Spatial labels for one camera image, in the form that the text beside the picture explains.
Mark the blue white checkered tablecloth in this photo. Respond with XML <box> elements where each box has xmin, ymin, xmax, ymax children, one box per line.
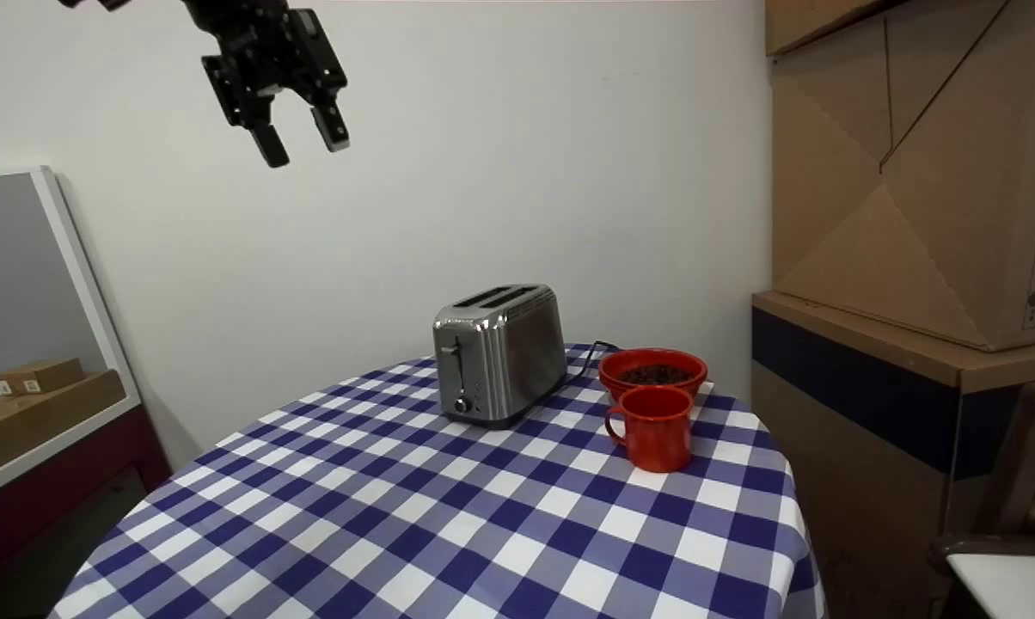
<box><xmin>48</xmin><ymin>339</ymin><xmax>830</xmax><ymax>619</ymax></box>

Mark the red bowl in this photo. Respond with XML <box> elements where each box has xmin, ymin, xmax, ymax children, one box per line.
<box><xmin>596</xmin><ymin>346</ymin><xmax>711</xmax><ymax>405</ymax></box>

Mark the silver two-slot toaster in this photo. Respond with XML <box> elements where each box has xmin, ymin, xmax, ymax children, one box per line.
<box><xmin>429</xmin><ymin>282</ymin><xmax>572</xmax><ymax>429</ymax></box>

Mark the red mug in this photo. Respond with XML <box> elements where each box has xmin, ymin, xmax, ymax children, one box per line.
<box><xmin>603</xmin><ymin>383</ymin><xmax>700</xmax><ymax>473</ymax></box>

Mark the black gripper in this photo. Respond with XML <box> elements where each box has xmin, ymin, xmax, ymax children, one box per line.
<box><xmin>199</xmin><ymin>2</ymin><xmax>354</xmax><ymax>171</ymax></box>

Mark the white framed whiteboard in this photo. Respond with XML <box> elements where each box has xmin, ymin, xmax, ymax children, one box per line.
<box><xmin>0</xmin><ymin>164</ymin><xmax>143</xmax><ymax>510</ymax></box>

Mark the black toaster power cord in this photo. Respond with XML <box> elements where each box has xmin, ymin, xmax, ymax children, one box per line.
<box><xmin>559</xmin><ymin>338</ymin><xmax>625</xmax><ymax>392</ymax></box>

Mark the dark red low cabinet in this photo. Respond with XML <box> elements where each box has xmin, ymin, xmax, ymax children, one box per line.
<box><xmin>0</xmin><ymin>405</ymin><xmax>177</xmax><ymax>596</ymax></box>

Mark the large cardboard box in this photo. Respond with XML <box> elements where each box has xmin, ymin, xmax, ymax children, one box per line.
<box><xmin>765</xmin><ymin>0</ymin><xmax>1035</xmax><ymax>353</ymax></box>

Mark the wooden cabinet with dark band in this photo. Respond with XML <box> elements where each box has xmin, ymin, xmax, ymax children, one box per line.
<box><xmin>748</xmin><ymin>290</ymin><xmax>1035</xmax><ymax>619</ymax></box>

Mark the open flat cardboard box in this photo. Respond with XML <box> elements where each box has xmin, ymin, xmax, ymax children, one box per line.
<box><xmin>0</xmin><ymin>353</ymin><xmax>130</xmax><ymax>487</ymax></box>

